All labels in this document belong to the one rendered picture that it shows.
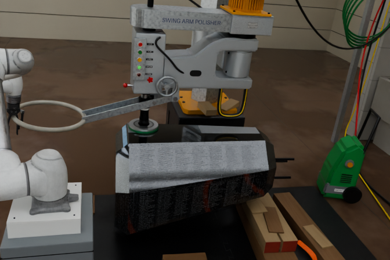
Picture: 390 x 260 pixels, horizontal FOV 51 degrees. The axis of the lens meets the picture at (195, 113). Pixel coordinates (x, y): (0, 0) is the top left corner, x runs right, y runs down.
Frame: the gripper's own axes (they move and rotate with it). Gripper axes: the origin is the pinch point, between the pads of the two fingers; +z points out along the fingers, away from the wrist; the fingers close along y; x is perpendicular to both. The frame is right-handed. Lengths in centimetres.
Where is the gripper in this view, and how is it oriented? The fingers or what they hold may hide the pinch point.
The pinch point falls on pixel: (13, 129)
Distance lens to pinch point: 296.7
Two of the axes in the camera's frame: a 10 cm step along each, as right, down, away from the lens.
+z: -1.9, 9.1, 3.8
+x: -4.8, -4.2, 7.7
